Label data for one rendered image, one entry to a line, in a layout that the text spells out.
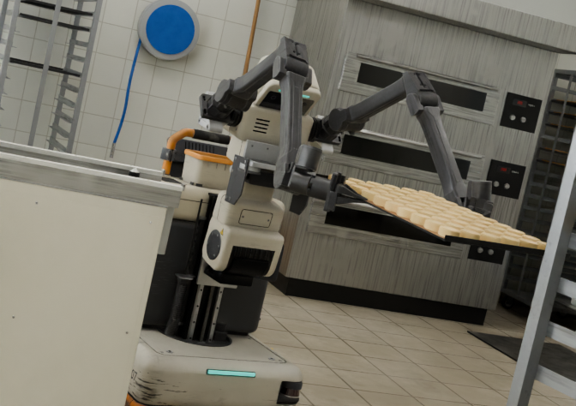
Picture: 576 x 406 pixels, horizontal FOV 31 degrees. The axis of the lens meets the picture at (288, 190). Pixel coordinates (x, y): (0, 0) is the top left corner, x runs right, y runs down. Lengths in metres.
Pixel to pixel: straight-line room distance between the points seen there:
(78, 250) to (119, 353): 0.31
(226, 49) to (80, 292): 4.46
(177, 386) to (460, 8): 3.55
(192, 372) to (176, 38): 3.73
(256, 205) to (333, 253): 2.96
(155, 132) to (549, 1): 3.12
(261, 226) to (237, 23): 3.73
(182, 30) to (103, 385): 4.27
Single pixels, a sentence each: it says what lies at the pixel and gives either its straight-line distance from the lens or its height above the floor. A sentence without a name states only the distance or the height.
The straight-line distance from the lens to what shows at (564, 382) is 2.11.
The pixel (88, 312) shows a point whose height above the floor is 0.52.
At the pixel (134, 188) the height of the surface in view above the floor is 0.87.
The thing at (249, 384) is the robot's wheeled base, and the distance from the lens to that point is 3.64.
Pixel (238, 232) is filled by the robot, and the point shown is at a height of 0.72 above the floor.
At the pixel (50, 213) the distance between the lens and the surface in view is 2.81.
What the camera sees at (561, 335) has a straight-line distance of 2.11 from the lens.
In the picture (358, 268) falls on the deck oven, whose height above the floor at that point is 0.25.
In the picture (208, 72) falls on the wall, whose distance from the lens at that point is 7.12.
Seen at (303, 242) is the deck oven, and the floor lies 0.35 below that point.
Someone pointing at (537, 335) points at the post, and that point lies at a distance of 2.13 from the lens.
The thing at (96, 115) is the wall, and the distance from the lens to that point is 7.00.
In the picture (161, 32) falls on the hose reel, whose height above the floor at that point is 1.42.
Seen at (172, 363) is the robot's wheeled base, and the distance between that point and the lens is 3.50.
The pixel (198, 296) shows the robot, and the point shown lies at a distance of 3.76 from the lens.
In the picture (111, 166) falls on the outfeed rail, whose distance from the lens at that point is 3.11.
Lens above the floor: 1.21
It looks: 5 degrees down
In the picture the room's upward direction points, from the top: 13 degrees clockwise
